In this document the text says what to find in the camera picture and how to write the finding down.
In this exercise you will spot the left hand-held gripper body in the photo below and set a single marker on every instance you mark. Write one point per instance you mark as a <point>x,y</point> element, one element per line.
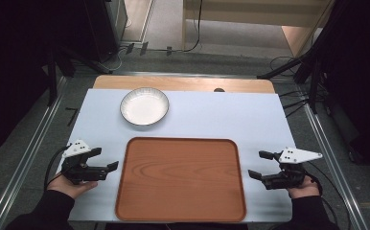
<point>77,171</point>

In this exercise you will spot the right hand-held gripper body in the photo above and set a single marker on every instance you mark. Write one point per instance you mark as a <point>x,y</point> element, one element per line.
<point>288,180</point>

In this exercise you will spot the person's right hand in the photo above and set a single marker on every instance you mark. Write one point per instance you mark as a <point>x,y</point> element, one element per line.
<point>304,191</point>

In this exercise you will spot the person's left hand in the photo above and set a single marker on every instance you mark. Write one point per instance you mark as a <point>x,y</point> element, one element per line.
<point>66,187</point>

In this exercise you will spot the white table cover sheet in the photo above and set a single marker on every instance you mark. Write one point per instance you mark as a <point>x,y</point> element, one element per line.
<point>224,118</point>

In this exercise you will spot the white ribbed plate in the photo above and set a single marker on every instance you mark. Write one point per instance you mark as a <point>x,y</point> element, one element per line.
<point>144,107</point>

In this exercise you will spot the brown wooden tray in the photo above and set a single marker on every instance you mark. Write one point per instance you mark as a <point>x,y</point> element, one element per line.
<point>180,180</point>

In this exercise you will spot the black metal stand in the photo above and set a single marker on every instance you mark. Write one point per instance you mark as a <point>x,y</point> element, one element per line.
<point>52,86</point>

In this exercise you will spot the dark table grommet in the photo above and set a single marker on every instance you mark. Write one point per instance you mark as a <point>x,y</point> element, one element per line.
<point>219,90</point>

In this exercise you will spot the black tripod stand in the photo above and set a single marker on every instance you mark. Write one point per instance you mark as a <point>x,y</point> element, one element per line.
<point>282,68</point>

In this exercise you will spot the light wooden table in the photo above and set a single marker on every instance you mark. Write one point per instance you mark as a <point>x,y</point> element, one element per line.
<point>173,83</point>

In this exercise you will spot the dark plug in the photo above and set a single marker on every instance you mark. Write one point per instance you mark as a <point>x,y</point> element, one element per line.
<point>130,48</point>

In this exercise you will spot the black curtain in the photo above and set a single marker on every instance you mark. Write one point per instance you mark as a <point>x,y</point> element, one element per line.
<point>365,64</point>
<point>10,64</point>

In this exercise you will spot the black cabinet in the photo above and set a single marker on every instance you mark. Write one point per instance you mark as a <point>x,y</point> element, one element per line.
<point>104,28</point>

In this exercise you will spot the light wooden furniture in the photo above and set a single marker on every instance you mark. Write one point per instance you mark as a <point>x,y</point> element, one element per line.
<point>237,17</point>

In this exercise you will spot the aluminium floor rail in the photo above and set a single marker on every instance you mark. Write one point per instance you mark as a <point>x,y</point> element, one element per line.
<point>29,153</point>
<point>333,166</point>

